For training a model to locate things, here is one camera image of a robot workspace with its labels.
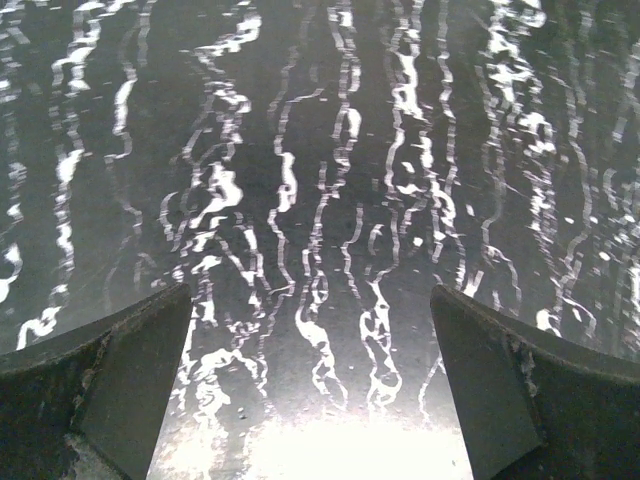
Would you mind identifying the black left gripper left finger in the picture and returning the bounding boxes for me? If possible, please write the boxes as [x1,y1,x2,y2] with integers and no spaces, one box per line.
[1,283,192,479]

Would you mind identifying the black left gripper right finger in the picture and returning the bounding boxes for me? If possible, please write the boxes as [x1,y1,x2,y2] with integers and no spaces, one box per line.
[430,285,639,479]

